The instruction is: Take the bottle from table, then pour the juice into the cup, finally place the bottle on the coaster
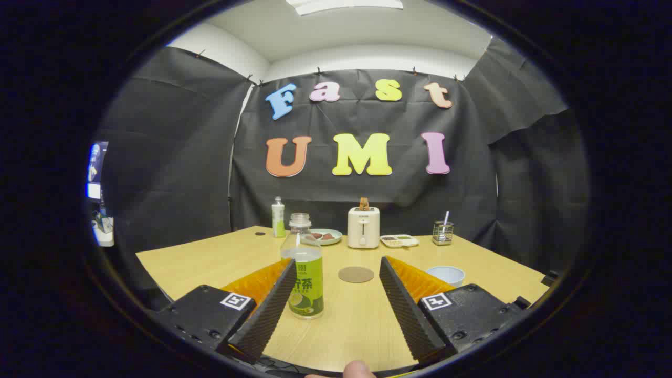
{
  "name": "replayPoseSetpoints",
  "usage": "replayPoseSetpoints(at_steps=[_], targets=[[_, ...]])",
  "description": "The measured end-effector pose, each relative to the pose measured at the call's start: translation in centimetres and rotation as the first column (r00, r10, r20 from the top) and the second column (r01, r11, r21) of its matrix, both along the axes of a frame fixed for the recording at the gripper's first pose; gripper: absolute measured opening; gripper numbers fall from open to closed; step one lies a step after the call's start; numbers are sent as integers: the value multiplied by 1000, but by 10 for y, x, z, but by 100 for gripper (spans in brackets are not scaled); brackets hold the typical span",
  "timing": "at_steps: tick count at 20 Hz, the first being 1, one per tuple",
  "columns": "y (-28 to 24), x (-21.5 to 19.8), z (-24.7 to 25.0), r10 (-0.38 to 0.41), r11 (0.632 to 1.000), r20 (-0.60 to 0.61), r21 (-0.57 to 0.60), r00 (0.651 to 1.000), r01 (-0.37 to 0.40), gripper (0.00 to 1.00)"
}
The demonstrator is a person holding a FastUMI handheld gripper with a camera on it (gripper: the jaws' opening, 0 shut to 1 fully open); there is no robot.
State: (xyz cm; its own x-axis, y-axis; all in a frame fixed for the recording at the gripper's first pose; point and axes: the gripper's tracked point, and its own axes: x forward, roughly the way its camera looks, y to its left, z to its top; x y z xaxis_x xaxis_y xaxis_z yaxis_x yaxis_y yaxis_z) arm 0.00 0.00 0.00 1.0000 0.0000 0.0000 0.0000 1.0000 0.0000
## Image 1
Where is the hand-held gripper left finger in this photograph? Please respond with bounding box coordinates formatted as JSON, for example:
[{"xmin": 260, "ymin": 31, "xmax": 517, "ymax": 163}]
[{"xmin": 155, "ymin": 257, "xmax": 298, "ymax": 364}]

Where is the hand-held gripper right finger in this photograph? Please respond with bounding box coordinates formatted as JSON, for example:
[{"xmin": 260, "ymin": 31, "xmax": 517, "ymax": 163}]
[{"xmin": 379, "ymin": 256, "xmax": 532, "ymax": 364}]

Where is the green label juice bottle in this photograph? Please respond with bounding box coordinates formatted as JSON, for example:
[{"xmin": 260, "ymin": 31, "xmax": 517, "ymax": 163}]
[{"xmin": 280, "ymin": 213, "xmax": 324, "ymax": 320}]

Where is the pale blue cup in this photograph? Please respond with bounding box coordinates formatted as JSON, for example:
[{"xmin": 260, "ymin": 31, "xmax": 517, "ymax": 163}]
[{"xmin": 426, "ymin": 266, "xmax": 466, "ymax": 288}]

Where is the round brown coaster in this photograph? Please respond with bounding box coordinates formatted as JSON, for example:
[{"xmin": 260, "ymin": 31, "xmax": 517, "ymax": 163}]
[{"xmin": 338, "ymin": 266, "xmax": 375, "ymax": 284}]

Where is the small white green bottle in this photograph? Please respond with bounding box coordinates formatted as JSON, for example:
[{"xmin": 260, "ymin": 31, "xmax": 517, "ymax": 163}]
[{"xmin": 271, "ymin": 197, "xmax": 287, "ymax": 238}]

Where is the wooden table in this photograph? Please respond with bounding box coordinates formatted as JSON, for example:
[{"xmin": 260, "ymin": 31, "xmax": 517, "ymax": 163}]
[{"xmin": 135, "ymin": 226, "xmax": 551, "ymax": 373}]

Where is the white divided snack tray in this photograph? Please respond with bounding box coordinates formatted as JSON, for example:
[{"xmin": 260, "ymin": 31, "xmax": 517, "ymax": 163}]
[{"xmin": 380, "ymin": 234, "xmax": 420, "ymax": 248}]

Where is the white toaster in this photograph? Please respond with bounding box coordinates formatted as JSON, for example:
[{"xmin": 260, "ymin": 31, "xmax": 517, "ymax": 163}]
[{"xmin": 347, "ymin": 206, "xmax": 381, "ymax": 249}]

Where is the pale green plate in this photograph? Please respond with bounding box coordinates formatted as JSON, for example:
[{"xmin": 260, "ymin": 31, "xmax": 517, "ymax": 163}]
[{"xmin": 302, "ymin": 228, "xmax": 343, "ymax": 246}]

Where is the black backdrop cloth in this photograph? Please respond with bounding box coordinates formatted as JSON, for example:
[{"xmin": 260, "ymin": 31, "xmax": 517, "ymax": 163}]
[{"xmin": 97, "ymin": 39, "xmax": 591, "ymax": 274}]

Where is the computer monitor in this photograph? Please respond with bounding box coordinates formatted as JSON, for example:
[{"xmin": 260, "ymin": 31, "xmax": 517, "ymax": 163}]
[{"xmin": 87, "ymin": 141, "xmax": 109, "ymax": 200}]

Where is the ceiling light panel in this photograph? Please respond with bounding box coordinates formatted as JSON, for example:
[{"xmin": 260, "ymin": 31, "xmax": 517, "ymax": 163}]
[{"xmin": 286, "ymin": 0, "xmax": 405, "ymax": 16}]

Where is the wire mesh holder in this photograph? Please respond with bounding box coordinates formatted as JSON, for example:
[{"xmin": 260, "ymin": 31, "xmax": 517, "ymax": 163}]
[{"xmin": 432, "ymin": 221, "xmax": 455, "ymax": 246}]

